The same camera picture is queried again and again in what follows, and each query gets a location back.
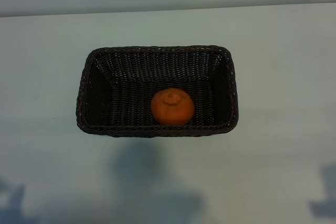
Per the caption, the orange mandarin fruit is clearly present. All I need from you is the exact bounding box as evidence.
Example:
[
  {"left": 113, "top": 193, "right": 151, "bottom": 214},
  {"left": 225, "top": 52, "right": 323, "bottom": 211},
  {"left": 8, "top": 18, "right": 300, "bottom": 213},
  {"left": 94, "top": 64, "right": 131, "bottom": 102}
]
[{"left": 150, "top": 87, "right": 196, "bottom": 126}]

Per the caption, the dark brown wicker basket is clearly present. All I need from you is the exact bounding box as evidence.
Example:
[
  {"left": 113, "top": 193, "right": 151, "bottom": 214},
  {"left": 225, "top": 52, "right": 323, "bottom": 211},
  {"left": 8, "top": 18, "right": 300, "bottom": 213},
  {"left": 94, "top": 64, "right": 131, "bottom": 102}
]
[{"left": 76, "top": 45, "right": 240, "bottom": 139}]

